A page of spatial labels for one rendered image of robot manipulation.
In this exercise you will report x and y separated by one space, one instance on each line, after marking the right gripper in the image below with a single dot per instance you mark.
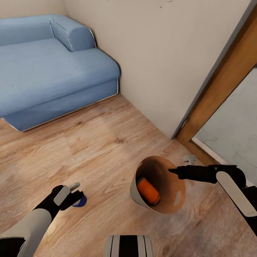
190 172

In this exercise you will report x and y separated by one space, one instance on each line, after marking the trash can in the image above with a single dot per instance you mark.
156 170

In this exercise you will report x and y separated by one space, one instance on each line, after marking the robot trunk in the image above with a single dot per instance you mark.
128 246

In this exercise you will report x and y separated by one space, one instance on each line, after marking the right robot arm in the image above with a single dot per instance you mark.
231 178

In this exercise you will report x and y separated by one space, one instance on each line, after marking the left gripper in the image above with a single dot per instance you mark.
75 197

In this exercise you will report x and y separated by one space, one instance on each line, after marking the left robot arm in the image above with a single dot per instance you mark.
23 239

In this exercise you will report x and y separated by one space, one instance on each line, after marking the sofa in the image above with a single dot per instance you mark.
50 67

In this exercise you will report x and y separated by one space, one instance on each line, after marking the door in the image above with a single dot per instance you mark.
221 128

